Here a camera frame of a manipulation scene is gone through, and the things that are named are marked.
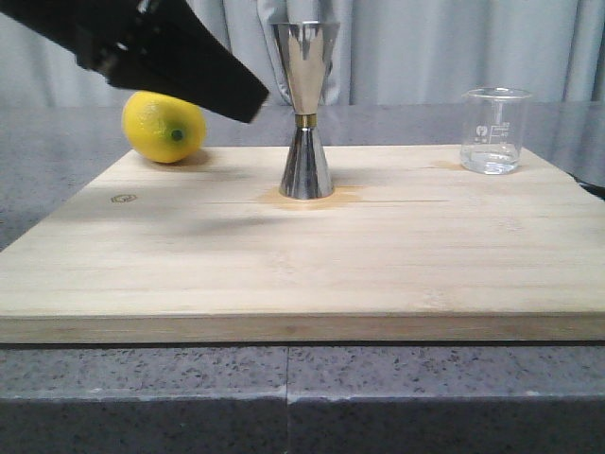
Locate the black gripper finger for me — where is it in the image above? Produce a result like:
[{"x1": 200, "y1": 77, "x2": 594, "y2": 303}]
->
[{"x1": 107, "y1": 1, "x2": 268, "y2": 123}]

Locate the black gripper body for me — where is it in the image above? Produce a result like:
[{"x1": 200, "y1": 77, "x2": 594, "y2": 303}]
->
[{"x1": 1, "y1": 1, "x2": 188, "y2": 88}]

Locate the steel double jigger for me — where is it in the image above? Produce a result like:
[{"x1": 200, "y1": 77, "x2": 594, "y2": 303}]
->
[{"x1": 271, "y1": 21, "x2": 339, "y2": 201}]

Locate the clear glass beaker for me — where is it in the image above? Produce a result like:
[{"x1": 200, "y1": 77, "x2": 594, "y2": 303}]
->
[{"x1": 459, "y1": 87, "x2": 532, "y2": 175}]

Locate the yellow lemon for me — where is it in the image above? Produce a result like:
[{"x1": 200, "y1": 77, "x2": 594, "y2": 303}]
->
[{"x1": 122, "y1": 91, "x2": 206, "y2": 164}]

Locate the light wooden cutting board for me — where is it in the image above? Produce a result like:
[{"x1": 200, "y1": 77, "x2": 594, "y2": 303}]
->
[{"x1": 1, "y1": 146, "x2": 604, "y2": 343}]

